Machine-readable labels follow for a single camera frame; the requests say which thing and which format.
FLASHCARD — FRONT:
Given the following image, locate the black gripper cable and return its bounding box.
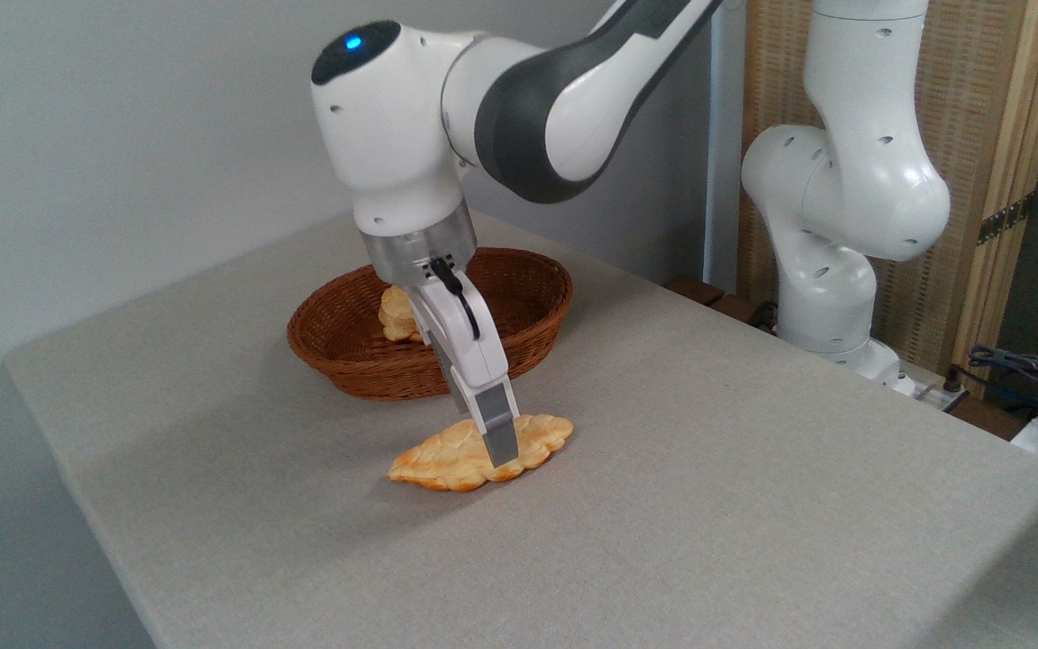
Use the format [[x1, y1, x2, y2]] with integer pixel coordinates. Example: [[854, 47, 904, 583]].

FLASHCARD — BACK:
[[429, 257, 482, 342]]

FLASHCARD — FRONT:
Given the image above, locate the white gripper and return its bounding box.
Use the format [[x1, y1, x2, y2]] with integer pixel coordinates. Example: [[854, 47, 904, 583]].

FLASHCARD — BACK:
[[406, 269, 522, 471]]

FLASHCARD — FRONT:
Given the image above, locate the large golden bread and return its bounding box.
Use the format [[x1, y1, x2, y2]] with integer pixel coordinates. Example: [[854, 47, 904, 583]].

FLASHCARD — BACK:
[[387, 413, 574, 493]]

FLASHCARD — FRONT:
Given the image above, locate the small golden bread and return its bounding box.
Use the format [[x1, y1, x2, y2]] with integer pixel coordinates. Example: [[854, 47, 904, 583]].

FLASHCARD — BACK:
[[378, 285, 426, 343]]

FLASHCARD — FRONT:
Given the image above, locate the grey fabric tablecloth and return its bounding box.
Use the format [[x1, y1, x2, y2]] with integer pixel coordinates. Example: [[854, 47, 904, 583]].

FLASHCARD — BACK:
[[1, 212, 1038, 649]]

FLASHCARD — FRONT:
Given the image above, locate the white vertical pole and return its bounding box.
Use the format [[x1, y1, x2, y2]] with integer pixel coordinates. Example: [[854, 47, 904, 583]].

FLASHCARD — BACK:
[[704, 0, 746, 294]]

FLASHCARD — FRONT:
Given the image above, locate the dark blue cable bundle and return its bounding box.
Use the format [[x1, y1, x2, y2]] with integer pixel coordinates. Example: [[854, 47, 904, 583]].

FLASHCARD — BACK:
[[965, 341, 1038, 426]]

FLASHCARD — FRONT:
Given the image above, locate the brown wicker basket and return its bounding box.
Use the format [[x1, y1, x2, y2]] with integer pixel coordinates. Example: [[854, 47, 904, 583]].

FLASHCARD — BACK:
[[287, 247, 574, 400]]

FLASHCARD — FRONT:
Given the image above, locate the wooden rattan folding screen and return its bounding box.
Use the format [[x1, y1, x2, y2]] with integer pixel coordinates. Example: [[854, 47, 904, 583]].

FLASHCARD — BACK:
[[740, 0, 1038, 398]]

